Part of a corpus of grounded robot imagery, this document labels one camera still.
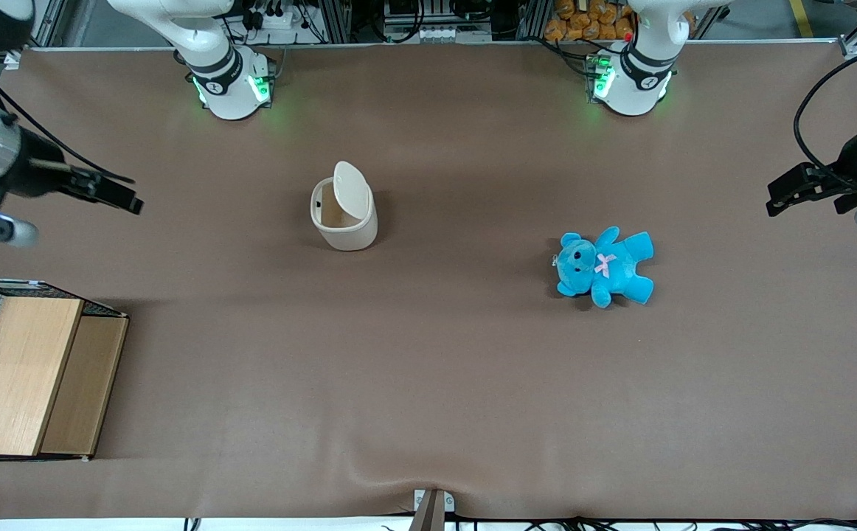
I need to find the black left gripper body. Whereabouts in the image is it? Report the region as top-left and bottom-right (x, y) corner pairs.
(812, 161), (857, 200)

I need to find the white power strip with plugs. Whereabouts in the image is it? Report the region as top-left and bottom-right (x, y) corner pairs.
(246, 0), (313, 32)

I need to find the metal table edge clamp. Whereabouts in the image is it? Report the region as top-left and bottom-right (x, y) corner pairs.
(409, 488), (457, 531)

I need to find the white trash can lid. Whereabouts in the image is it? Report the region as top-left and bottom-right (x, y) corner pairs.
(333, 161), (372, 221)

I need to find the orange plush toy pile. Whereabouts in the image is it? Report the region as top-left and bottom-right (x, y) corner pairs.
(544, 0), (637, 43)

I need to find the brown table cover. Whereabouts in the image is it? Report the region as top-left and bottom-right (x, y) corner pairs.
(0, 41), (857, 521)

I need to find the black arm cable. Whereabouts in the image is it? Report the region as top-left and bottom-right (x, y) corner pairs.
(793, 41), (857, 191)
(0, 53), (136, 185)

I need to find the darker wooden shelf board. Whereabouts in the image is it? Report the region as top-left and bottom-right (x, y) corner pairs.
(40, 316), (129, 457)

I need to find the white desktop trash can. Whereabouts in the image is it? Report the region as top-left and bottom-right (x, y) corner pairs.
(310, 161), (379, 252)

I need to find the blue teddy bear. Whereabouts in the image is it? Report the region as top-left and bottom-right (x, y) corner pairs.
(555, 226), (655, 309)

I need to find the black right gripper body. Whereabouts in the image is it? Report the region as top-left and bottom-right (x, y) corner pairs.
(0, 146), (77, 200)

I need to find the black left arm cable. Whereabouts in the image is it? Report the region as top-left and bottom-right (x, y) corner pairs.
(793, 41), (857, 191)

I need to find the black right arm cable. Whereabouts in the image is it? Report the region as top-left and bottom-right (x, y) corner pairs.
(0, 53), (136, 185)

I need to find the light wooden shelf board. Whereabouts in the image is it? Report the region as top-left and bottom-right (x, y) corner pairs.
(0, 297), (85, 457)

